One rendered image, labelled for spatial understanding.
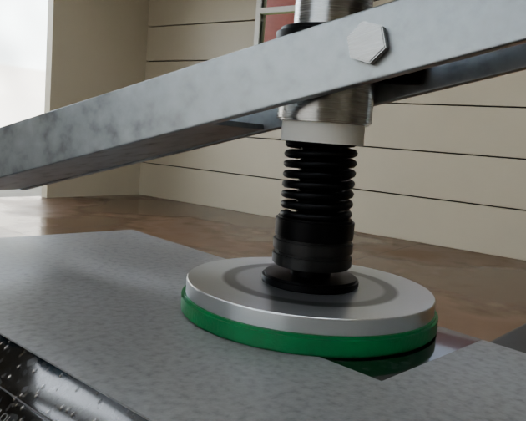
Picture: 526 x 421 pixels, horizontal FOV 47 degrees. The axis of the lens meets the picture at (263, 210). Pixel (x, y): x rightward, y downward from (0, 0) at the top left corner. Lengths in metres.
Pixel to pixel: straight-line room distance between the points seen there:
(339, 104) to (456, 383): 0.22
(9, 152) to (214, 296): 0.29
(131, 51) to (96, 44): 0.62
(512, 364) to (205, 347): 0.22
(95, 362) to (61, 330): 0.07
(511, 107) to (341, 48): 6.20
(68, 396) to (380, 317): 0.22
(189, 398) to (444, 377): 0.17
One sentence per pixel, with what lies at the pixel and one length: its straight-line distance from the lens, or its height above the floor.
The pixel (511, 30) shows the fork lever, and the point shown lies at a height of 1.09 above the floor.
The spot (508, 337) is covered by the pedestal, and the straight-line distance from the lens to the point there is 1.00.
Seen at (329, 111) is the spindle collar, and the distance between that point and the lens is 0.48.
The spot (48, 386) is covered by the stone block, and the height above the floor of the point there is 0.85.
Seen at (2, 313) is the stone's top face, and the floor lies 0.86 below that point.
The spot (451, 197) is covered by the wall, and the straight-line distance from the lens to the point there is 6.73.
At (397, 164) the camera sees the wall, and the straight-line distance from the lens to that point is 6.96.
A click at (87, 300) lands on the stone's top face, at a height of 0.86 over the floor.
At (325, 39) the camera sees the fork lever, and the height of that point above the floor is 1.08.
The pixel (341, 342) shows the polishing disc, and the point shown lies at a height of 0.87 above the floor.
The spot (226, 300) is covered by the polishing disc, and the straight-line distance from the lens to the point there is 0.46.
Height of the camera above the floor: 1.01
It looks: 7 degrees down
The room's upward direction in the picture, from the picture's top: 4 degrees clockwise
